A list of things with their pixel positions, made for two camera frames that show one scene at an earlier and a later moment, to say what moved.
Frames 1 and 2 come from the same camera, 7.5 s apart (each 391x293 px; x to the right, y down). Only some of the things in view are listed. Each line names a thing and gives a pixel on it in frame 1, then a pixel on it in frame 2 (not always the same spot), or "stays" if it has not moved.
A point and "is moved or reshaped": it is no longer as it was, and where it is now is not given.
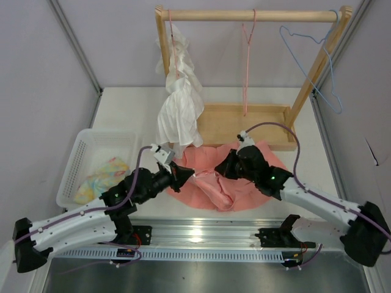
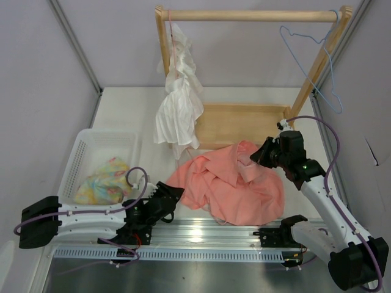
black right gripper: (226, 167) → (260, 156)
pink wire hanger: (248, 41) → (211, 211)
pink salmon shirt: (215, 191) is moved or reshaped
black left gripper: (178, 176) → (165, 189)
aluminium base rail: (190, 240) stays
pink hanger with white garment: (176, 63) stays
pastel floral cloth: (110, 171) stays
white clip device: (244, 140) → (283, 125)
